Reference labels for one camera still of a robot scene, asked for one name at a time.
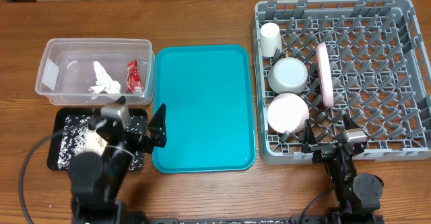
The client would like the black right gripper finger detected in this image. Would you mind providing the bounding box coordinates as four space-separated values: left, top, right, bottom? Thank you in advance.
302 119 317 147
343 114 360 130

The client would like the red snack wrapper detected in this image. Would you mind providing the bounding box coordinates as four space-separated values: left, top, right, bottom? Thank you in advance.
126 60 143 94

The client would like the white napkin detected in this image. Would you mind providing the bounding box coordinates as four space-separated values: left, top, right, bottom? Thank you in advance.
89 61 121 94

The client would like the pink bowl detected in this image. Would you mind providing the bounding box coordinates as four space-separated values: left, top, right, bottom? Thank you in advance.
267 93 309 134

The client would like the white pink-rimmed plate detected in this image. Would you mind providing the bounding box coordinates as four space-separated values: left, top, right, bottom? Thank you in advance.
316 42 334 108

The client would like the white bowl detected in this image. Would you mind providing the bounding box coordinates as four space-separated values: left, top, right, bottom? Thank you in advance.
267 57 308 94

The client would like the white paper cup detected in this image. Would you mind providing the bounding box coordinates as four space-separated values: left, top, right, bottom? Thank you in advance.
260 22 282 57

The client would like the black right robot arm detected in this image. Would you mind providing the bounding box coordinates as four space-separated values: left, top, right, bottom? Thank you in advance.
298 114 385 224

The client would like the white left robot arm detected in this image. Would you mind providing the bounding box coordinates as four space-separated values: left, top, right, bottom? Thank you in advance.
67 97 167 224

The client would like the clear plastic waste bin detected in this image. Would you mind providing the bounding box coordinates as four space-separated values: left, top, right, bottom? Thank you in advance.
35 38 155 106

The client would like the black plastic tray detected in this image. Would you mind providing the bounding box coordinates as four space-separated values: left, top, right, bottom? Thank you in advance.
46 107 148 172

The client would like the pile of white rice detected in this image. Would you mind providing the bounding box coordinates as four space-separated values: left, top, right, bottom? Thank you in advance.
51 115 146 171

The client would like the teal plastic tray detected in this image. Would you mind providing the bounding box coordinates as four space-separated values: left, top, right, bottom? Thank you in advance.
152 44 256 174

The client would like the grey plastic dish rack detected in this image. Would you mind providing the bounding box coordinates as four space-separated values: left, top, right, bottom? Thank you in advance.
251 0 430 164

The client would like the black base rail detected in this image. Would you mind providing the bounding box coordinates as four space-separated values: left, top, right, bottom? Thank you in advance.
145 215 385 224

